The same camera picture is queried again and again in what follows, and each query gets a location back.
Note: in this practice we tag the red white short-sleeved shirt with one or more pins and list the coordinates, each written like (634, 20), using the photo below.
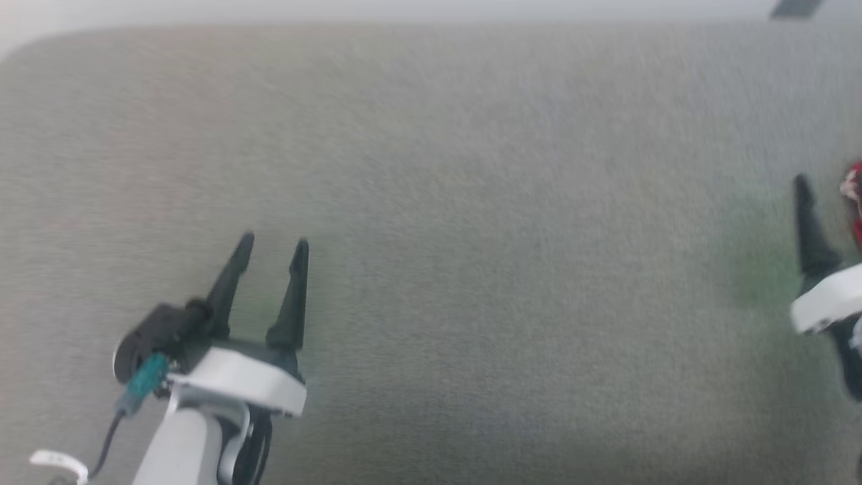
(855, 202)

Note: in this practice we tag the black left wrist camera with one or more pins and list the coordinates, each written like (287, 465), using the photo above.
(158, 333)

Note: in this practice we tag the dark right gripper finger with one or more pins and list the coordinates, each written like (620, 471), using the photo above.
(811, 249)

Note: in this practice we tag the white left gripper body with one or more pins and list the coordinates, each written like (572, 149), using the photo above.
(249, 380)

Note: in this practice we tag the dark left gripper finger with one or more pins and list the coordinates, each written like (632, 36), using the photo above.
(291, 316)
(225, 303)

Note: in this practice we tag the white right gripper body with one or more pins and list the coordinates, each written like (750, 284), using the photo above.
(832, 303)

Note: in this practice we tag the grey fabric sofa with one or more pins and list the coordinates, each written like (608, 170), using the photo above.
(505, 236)

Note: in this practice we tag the grey metal pole with bracket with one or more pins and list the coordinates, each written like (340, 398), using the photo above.
(797, 7)

